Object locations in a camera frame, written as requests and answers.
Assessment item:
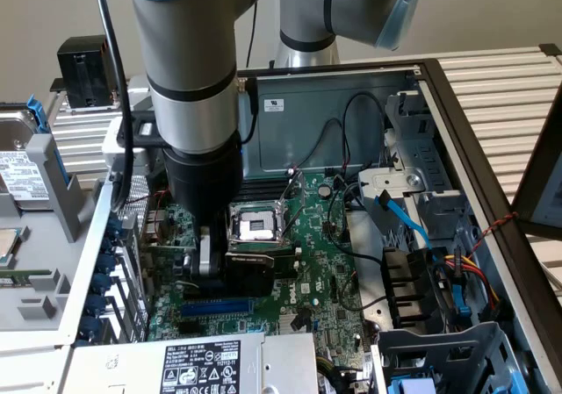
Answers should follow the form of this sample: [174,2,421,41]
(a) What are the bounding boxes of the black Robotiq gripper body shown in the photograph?
[162,131,246,233]

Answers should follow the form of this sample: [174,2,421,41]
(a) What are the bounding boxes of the green graphics card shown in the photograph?
[140,242,277,300]

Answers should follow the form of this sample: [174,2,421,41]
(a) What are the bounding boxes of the blue expansion slot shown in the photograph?
[179,296,256,319]

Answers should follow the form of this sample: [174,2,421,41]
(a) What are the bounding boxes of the CPU socket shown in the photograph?
[226,200,293,254]

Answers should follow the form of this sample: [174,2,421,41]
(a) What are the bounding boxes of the installed black RAM stick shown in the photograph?
[273,253,303,280]

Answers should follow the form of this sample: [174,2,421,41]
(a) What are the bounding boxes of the open metal socket cover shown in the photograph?
[275,169,307,248]

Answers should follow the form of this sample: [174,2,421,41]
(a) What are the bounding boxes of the blue slot retention clip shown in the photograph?
[104,218,125,240]
[90,273,112,295]
[78,315,101,337]
[85,293,107,315]
[97,252,119,274]

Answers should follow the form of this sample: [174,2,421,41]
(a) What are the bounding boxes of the silver chipset heatsink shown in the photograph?
[279,313,311,336]

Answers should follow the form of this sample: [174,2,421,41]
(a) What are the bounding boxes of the green Dell motherboard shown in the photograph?
[144,172,374,369]

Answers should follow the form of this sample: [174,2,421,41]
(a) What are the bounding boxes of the open grey PC case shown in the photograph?
[54,58,562,394]

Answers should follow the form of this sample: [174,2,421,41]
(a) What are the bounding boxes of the silver power supply unit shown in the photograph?
[61,332,320,394]

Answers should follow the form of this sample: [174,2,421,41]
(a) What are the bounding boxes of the black plastic box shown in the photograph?
[55,34,123,111]

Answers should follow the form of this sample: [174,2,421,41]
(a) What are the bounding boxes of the grey parts rack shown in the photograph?
[0,99,113,347]

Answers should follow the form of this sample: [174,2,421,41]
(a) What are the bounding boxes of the loose green RAM stick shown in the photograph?
[0,269,54,289]

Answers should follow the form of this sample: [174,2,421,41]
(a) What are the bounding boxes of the silver hard disk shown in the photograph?
[0,107,53,203]

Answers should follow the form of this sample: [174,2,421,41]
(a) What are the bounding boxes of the black plastic fan shroud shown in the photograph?
[380,246,450,330]

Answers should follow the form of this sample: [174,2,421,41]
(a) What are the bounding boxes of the silver CPU chip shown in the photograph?
[0,226,24,269]

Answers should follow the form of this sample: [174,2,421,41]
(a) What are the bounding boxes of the silver disk bay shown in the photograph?
[357,90,474,248]

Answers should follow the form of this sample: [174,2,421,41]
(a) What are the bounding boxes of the grey metal disk cage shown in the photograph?
[371,321,530,394]

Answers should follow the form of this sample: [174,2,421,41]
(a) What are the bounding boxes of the black framed panel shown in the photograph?
[511,75,562,240]

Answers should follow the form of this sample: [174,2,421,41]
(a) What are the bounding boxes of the black table end cap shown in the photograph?
[538,42,562,62]

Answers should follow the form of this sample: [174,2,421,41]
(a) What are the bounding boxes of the thin red wire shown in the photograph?
[126,186,173,255]

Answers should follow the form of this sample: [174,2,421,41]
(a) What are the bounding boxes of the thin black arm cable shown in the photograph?
[240,2,261,146]

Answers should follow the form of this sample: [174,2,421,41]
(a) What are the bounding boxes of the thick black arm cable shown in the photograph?
[90,0,135,213]

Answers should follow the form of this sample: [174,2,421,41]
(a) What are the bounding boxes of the short looped black wire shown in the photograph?
[298,118,346,169]

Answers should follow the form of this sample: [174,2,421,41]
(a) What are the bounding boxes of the tall looped black wire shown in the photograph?
[341,92,388,169]

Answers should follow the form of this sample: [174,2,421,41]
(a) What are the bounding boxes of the blue disk bracket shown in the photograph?
[25,94,72,185]

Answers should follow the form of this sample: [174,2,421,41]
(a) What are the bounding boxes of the blue SATA wire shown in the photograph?
[375,190,473,325]

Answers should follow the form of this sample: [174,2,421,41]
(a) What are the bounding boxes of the yellow red power wires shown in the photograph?
[443,253,502,312]

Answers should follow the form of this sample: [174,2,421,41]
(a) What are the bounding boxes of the red black twisted wire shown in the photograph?
[466,211,520,260]

